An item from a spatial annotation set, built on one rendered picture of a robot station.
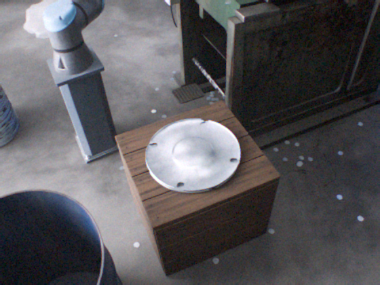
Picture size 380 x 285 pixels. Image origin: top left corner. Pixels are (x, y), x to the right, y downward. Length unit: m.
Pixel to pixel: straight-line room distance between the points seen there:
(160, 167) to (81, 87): 0.48
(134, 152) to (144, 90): 0.82
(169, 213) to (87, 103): 0.63
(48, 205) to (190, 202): 0.39
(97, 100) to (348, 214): 1.07
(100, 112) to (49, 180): 0.39
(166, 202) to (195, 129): 0.29
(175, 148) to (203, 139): 0.10
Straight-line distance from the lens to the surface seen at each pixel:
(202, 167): 1.08
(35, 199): 1.02
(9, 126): 1.88
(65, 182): 1.61
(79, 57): 1.35
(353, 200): 1.55
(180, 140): 1.15
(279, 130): 1.67
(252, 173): 1.09
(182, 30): 1.72
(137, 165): 1.12
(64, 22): 1.28
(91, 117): 1.49
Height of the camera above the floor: 1.20
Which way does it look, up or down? 47 degrees down
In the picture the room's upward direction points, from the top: 4 degrees counter-clockwise
